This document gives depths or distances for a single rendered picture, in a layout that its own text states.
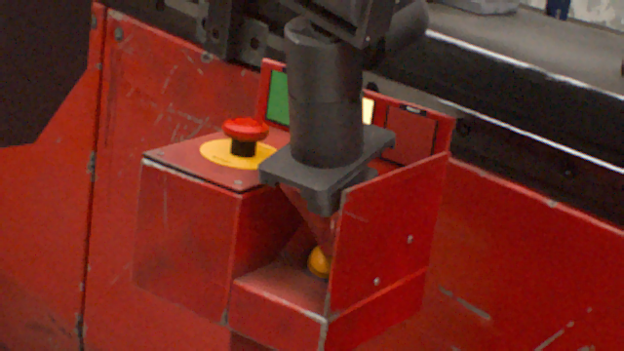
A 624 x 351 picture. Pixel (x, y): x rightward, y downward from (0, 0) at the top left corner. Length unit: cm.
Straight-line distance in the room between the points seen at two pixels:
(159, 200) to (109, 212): 61
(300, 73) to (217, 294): 21
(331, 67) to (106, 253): 81
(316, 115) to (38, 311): 100
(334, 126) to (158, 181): 17
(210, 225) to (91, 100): 67
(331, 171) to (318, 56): 10
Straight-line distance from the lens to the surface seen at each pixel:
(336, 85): 89
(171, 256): 101
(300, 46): 88
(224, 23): 135
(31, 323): 188
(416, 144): 103
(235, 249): 97
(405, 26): 94
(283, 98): 110
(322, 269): 100
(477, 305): 116
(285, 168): 93
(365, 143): 96
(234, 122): 102
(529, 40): 119
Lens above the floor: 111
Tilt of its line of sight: 19 degrees down
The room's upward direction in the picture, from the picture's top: 8 degrees clockwise
